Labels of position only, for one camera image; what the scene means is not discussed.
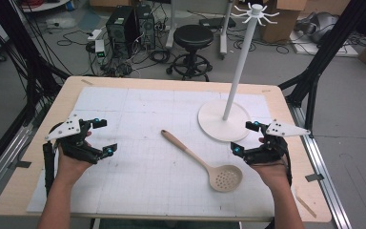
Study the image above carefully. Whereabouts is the black floor cable coil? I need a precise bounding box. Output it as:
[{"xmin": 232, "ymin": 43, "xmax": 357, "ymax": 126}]
[{"xmin": 233, "ymin": 31, "xmax": 291, "ymax": 55}]

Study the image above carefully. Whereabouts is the black floor cable bundle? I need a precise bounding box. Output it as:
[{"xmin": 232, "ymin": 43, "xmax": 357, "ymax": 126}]
[{"xmin": 108, "ymin": 47, "xmax": 173, "ymax": 77}]

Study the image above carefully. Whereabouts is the black tape strip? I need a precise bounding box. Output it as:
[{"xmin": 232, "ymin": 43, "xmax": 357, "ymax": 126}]
[
  {"xmin": 14, "ymin": 159, "xmax": 33, "ymax": 169},
  {"xmin": 304, "ymin": 173, "xmax": 325, "ymax": 183}
]

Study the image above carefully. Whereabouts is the white floor board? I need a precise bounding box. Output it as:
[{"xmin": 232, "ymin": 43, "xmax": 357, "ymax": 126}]
[{"xmin": 289, "ymin": 29, "xmax": 360, "ymax": 59}]

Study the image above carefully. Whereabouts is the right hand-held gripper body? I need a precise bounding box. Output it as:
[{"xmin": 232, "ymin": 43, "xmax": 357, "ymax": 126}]
[{"xmin": 243, "ymin": 118, "xmax": 312, "ymax": 167}]

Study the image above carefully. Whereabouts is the large black computer tower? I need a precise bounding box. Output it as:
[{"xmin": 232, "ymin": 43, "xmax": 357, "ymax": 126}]
[{"xmin": 105, "ymin": 6, "xmax": 138, "ymax": 59}]

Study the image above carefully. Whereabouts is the white round table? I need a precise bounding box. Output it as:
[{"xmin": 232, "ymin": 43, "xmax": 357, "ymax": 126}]
[{"xmin": 19, "ymin": 0, "xmax": 71, "ymax": 13}]

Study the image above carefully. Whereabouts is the beige slotted spoon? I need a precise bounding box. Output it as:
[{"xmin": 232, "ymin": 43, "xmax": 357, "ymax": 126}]
[{"xmin": 160, "ymin": 129, "xmax": 244, "ymax": 194}]

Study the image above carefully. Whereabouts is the flat black box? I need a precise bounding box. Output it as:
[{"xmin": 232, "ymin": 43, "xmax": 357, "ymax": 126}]
[{"xmin": 198, "ymin": 16, "xmax": 237, "ymax": 30}]

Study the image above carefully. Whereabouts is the black round stool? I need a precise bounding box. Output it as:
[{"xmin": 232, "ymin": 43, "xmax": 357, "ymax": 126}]
[{"xmin": 165, "ymin": 24, "xmax": 215, "ymax": 82}]

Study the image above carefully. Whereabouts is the thin wooden stick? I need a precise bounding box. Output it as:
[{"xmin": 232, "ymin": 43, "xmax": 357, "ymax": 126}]
[{"xmin": 295, "ymin": 193, "xmax": 318, "ymax": 219}]

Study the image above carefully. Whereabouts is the white grid mat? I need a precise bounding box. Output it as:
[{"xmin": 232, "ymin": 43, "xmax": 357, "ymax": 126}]
[{"xmin": 26, "ymin": 86, "xmax": 276, "ymax": 219}]

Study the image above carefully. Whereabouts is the white hook rack stand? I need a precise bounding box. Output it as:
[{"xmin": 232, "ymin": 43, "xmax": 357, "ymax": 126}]
[{"xmin": 196, "ymin": 3, "xmax": 281, "ymax": 143}]

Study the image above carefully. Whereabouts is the person's left hand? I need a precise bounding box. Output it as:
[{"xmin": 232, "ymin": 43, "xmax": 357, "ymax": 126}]
[{"xmin": 56, "ymin": 130, "xmax": 93, "ymax": 188}]

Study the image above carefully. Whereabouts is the white device with green light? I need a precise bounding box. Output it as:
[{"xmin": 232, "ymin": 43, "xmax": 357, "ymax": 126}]
[{"xmin": 93, "ymin": 39, "xmax": 107, "ymax": 59}]

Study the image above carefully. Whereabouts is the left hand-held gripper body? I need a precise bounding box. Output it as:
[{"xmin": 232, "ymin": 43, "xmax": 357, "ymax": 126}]
[{"xmin": 44, "ymin": 114, "xmax": 105, "ymax": 165}]

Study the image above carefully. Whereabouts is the slim black computer tower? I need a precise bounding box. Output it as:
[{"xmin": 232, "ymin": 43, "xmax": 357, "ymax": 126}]
[{"xmin": 134, "ymin": 4, "xmax": 157, "ymax": 51}]

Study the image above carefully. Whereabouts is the black metal frame stand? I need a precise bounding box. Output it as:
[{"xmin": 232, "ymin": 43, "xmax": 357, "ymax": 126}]
[
  {"xmin": 278, "ymin": 0, "xmax": 366, "ymax": 136},
  {"xmin": 0, "ymin": 0, "xmax": 71, "ymax": 182}
]

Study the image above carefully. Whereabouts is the grey bag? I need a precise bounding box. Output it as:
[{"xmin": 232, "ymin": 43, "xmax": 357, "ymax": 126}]
[{"xmin": 295, "ymin": 11, "xmax": 340, "ymax": 45}]

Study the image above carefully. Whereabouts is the tall cardboard box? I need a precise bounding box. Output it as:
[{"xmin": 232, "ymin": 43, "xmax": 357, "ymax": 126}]
[{"xmin": 259, "ymin": 0, "xmax": 308, "ymax": 45}]

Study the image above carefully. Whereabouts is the white power strip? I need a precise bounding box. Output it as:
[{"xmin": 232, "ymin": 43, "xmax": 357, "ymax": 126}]
[{"xmin": 87, "ymin": 29, "xmax": 103, "ymax": 42}]

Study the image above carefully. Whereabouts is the person's right hand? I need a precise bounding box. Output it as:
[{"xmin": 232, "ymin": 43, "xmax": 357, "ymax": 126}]
[{"xmin": 250, "ymin": 136, "xmax": 291, "ymax": 193}]

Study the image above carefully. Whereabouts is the aluminium rail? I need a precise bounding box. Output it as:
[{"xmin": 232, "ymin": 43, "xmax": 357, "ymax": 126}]
[
  {"xmin": 0, "ymin": 101, "xmax": 47, "ymax": 209},
  {"xmin": 286, "ymin": 100, "xmax": 353, "ymax": 229}
]

